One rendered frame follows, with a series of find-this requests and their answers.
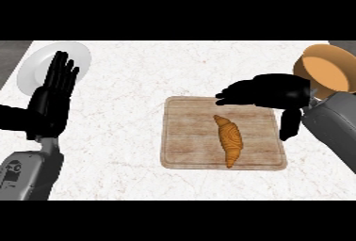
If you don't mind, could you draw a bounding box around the white round plate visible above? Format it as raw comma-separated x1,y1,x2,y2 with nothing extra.
15,41,93,97

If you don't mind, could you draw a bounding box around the wooden cutting board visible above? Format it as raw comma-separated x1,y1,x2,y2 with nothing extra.
160,95,290,171

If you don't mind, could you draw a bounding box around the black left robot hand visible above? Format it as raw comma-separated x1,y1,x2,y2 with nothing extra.
0,50,82,141

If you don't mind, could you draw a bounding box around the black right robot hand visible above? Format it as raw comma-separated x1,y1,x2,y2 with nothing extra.
215,72,314,142

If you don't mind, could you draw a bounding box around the golden brown croissant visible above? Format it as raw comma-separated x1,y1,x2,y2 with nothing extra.
212,114,246,169

